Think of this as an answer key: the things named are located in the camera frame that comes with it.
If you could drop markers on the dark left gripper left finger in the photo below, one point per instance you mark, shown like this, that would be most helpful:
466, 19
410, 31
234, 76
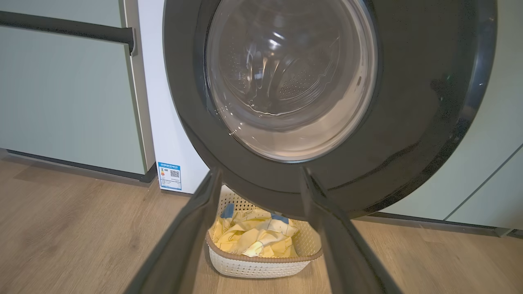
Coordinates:
179, 253

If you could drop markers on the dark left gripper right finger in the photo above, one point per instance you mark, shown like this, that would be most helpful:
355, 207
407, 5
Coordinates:
347, 253

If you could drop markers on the grey washing machine door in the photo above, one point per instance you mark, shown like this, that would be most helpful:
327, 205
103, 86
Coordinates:
408, 122

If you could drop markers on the white perforated laundry basket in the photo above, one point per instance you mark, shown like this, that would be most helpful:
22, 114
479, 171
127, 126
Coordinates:
261, 267

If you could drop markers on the white washing machine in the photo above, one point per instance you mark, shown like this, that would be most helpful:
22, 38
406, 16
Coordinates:
163, 102

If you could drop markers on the blue energy label sticker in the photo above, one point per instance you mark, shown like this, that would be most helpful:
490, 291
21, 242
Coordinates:
169, 176

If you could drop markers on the dark cabinet plinth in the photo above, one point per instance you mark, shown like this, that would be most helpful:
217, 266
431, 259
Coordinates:
81, 165
441, 223

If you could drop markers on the grey cabinet side panel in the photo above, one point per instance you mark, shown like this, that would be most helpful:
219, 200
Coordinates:
139, 102

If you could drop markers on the pale green cabinet drawer front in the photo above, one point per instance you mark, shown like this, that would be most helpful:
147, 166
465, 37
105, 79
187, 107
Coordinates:
57, 10

